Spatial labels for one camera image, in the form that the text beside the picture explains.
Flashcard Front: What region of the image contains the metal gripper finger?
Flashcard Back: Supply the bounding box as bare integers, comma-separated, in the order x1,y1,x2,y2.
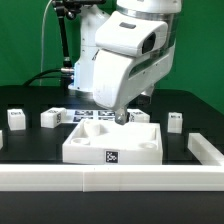
115,107,127,125

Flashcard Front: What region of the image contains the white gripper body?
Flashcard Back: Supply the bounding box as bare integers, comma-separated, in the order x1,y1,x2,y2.
93,49,174,109

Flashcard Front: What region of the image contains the white square table top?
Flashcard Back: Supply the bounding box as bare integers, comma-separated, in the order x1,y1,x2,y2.
62,119,163,165

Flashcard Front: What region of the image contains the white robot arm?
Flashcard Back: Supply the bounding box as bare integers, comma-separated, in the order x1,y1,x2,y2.
69,0,183,125

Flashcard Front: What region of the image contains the fiducial marker sheet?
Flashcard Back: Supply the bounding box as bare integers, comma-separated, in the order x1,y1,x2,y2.
62,109,115,124

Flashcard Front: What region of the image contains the white left fence piece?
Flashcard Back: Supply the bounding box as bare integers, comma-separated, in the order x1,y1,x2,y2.
0,130,3,150

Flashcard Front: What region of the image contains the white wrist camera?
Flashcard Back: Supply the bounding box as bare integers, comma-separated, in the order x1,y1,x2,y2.
95,11,168,57

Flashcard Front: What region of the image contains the black cable bundle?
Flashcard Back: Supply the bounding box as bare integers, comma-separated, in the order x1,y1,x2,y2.
22,67,75,87

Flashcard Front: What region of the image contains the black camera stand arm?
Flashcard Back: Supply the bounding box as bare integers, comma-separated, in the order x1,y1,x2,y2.
52,0,106,68

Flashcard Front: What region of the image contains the white right fence rail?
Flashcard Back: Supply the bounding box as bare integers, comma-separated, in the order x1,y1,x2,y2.
187,133,224,167

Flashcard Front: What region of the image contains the white fence rail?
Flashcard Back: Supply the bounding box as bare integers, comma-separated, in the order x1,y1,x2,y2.
187,133,224,167
0,164,224,192

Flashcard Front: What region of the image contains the grey cable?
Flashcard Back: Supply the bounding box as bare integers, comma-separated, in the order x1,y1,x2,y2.
39,0,54,87

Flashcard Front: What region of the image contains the white front fence rail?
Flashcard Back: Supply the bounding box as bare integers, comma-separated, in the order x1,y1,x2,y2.
0,164,224,192

